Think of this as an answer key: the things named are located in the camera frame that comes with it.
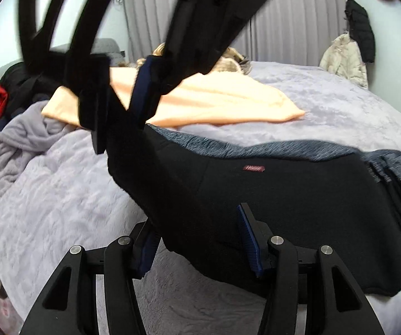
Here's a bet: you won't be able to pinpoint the black pants with patterned lining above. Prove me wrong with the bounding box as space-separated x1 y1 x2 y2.
106 90 401 297

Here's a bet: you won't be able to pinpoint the tan striped garment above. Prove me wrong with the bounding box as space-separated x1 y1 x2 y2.
135 43 252 75

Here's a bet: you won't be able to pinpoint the grey padded headboard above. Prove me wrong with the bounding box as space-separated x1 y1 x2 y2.
0 38 126 79

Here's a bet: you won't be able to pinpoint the pink plastic bag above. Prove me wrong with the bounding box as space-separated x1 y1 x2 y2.
0 298 23 335

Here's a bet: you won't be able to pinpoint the peach orange cloth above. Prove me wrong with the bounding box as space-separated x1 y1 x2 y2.
41 67 306 128

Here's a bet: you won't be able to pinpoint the black clothes pile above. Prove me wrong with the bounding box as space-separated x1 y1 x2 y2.
0 62 60 131

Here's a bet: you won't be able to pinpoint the grey fleece blanket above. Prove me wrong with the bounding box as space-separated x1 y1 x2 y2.
0 100 76 197

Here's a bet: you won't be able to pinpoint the lavender plush bed cover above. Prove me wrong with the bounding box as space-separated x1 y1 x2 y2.
0 62 401 334

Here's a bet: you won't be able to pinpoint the grey pleated curtain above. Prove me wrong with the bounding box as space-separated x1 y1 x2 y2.
122 0 347 66

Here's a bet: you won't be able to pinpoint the cream puffer jacket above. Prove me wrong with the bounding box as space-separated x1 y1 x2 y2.
319 33 369 89

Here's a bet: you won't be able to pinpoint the black hanging jacket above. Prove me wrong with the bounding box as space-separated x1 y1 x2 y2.
345 0 376 64

